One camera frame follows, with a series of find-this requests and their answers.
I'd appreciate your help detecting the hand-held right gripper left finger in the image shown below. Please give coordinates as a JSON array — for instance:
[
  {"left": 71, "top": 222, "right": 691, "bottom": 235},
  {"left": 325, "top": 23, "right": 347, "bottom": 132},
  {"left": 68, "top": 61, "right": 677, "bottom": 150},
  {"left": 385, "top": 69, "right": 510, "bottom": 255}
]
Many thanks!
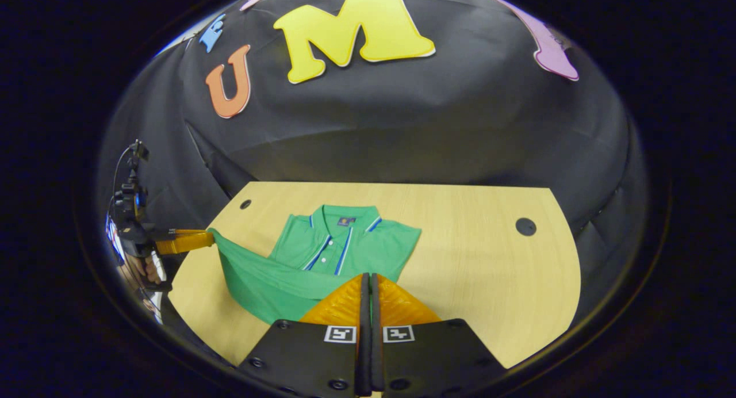
[{"left": 235, "top": 273, "right": 370, "bottom": 398}]

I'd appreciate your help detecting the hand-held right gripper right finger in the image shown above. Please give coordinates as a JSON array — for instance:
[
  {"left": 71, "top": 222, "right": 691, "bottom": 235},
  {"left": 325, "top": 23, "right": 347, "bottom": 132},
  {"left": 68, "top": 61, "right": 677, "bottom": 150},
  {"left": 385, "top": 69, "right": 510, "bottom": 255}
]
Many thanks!
[{"left": 370, "top": 273, "right": 509, "bottom": 398}]

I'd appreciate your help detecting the green T-shirt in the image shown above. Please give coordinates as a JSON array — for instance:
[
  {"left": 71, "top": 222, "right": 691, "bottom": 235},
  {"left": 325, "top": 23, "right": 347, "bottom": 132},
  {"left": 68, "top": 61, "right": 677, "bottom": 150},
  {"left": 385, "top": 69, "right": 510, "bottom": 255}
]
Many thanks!
[{"left": 207, "top": 204, "right": 423, "bottom": 325}]

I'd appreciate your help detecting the black backdrop cloth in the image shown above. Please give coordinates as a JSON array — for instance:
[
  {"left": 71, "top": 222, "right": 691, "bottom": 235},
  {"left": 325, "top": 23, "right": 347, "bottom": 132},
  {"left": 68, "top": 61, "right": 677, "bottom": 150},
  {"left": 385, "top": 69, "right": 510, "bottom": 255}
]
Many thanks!
[{"left": 95, "top": 0, "right": 650, "bottom": 330}]

